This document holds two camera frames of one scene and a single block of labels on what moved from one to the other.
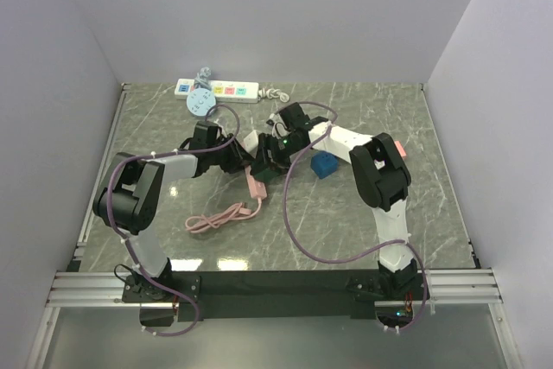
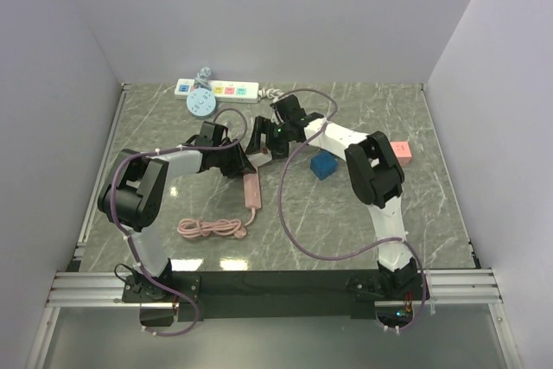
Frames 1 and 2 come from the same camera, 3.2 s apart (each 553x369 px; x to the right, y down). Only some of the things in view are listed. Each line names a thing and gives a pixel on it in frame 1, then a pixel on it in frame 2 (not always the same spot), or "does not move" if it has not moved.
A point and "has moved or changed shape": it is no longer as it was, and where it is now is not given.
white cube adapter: x=251 y=143 has moved or changed shape
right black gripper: x=269 y=142 → x=262 y=125
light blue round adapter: x=200 y=100 does not move
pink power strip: x=257 y=189 has moved or changed shape
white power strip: x=228 y=92 does not move
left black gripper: x=238 y=158 does not move
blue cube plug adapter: x=324 y=163 does not move
